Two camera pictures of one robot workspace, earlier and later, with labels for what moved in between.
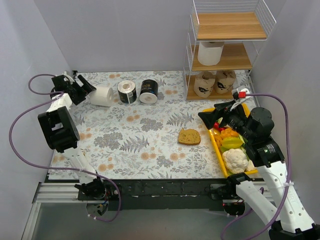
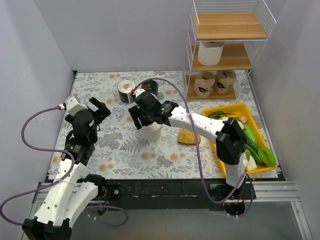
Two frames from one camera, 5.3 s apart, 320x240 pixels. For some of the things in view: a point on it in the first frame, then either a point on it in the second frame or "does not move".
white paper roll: (209, 52) does not move
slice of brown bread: (188, 137) does not move
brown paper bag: (203, 83) does not move
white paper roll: (101, 96) → (151, 132)
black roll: (127, 91) does not move
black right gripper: (219, 115) → (136, 116)
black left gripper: (75, 90) → (97, 111)
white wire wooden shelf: (221, 44) does not move
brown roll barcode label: (224, 80) does not move
